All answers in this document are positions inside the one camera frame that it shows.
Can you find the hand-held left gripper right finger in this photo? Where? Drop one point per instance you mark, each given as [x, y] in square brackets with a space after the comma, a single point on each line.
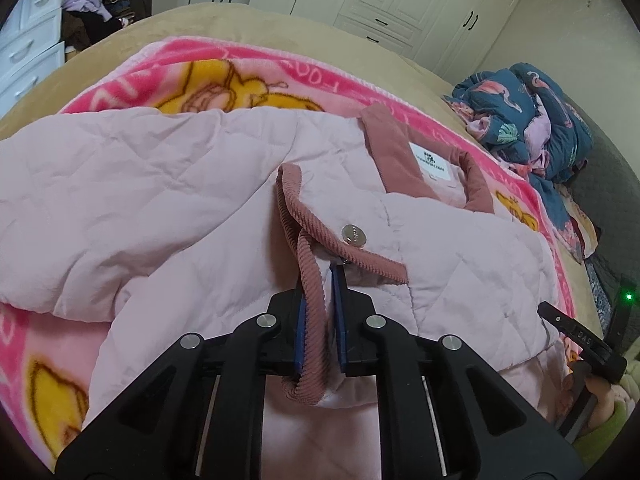
[339, 320]

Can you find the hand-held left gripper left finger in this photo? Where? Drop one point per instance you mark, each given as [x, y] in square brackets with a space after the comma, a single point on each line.
[301, 332]

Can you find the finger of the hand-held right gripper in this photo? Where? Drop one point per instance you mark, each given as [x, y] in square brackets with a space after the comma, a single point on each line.
[552, 316]

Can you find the pink quilted jacket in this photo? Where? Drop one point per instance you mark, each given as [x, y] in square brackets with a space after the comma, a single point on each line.
[150, 210]

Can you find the person's right forearm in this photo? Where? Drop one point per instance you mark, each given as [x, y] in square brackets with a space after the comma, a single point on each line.
[600, 435]

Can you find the dark clothes pile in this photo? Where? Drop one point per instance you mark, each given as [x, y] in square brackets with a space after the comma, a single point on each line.
[85, 30]

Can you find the person's right hand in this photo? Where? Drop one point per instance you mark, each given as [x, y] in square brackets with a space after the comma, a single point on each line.
[605, 400]

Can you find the grey padded headboard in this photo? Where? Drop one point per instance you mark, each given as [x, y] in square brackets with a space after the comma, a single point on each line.
[607, 175]

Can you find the blue flamingo print quilt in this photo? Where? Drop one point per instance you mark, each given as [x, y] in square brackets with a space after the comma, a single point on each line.
[520, 110]

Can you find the pink printed blanket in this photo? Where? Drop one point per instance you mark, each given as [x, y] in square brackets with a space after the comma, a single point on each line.
[150, 72]

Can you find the white wardrobe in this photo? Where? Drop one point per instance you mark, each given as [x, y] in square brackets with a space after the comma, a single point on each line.
[400, 5]

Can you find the beige bed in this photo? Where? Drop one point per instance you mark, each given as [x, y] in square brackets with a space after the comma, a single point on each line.
[225, 20]

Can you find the purple cloth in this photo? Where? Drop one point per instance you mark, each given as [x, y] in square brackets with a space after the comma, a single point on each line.
[85, 2]

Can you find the white drawer chest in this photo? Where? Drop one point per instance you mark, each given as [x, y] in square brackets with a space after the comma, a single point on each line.
[27, 45]

